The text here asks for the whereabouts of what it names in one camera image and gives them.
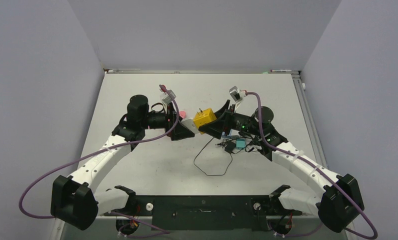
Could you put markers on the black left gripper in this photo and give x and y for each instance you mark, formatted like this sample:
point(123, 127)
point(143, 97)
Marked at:
point(179, 131)

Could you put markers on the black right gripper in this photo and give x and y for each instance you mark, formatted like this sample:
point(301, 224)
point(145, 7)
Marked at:
point(215, 128)

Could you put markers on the white charger block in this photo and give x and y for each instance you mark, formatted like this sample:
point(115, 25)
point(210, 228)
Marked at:
point(190, 125)

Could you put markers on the yellow block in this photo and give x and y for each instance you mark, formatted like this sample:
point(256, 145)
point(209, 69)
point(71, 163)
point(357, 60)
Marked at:
point(204, 117)

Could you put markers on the pink triangular power strip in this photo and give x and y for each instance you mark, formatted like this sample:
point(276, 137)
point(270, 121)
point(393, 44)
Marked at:
point(182, 115)

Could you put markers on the black TP-Link adapter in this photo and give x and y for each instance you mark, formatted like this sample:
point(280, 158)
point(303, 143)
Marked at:
point(229, 147)

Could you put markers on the teal block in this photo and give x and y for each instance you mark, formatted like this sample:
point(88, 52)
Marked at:
point(240, 143)

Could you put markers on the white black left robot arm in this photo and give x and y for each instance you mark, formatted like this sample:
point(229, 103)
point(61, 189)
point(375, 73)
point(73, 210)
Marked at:
point(75, 199)

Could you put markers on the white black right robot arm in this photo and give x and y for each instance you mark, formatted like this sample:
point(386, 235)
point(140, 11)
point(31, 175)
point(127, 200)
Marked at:
point(336, 199)

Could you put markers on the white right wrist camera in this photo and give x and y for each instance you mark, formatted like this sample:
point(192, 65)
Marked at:
point(237, 94)

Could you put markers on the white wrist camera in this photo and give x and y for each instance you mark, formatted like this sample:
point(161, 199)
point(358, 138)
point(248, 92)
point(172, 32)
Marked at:
point(237, 94)
point(166, 96)

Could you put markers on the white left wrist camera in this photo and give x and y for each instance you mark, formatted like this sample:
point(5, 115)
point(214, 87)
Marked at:
point(166, 96)

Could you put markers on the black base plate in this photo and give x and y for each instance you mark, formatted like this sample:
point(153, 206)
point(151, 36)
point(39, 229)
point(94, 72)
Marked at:
point(208, 212)

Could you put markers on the aluminium frame rail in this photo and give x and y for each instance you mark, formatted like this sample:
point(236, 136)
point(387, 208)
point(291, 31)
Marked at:
point(309, 121)

